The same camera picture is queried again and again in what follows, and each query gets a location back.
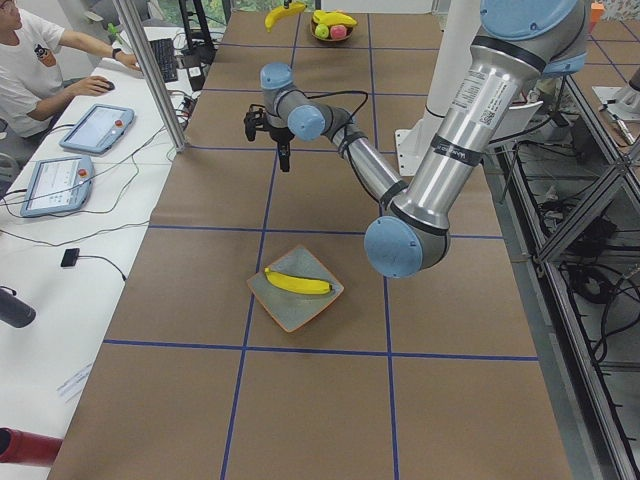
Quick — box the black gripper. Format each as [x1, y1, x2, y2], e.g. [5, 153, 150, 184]
[261, 112, 295, 173]

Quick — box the yellow banana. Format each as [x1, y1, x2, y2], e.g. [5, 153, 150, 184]
[264, 267, 333, 295]
[264, 1, 307, 32]

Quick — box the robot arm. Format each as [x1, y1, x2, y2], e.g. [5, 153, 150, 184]
[260, 1, 591, 278]

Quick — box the green fruit in basket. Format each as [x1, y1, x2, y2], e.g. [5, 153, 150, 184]
[313, 24, 330, 40]

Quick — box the red apple in basket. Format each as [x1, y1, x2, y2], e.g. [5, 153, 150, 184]
[329, 24, 349, 41]

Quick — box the wooden fruit basket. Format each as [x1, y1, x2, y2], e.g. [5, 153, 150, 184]
[310, 20, 354, 43]

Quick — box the grey square plate orange rim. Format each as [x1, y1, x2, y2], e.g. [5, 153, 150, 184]
[247, 245, 344, 333]

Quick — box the black keyboard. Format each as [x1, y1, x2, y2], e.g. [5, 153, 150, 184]
[149, 38, 178, 83]

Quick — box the upper teach pendant tablet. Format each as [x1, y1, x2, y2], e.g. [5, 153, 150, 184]
[59, 104, 135, 155]

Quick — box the teach pendant tablet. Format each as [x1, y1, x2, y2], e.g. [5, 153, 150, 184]
[59, 104, 135, 155]
[20, 155, 94, 218]

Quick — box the lower teach pendant tablet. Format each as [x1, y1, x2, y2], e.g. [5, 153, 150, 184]
[20, 155, 94, 218]

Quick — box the person in white shirt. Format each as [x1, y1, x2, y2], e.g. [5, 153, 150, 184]
[1, 1, 140, 139]

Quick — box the black cylinder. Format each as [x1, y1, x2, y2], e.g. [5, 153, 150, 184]
[0, 286, 36, 328]

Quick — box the red cylinder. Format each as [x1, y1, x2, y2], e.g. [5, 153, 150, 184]
[1, 427, 63, 467]

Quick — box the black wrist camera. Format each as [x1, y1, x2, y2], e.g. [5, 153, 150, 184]
[243, 104, 266, 142]

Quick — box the aluminium frame post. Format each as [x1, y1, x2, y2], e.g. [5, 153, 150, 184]
[113, 0, 186, 152]

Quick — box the small black box on cable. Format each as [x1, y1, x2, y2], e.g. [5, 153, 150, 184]
[60, 248, 80, 268]

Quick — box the aluminium frame rack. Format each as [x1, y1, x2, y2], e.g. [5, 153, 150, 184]
[486, 64, 639, 479]

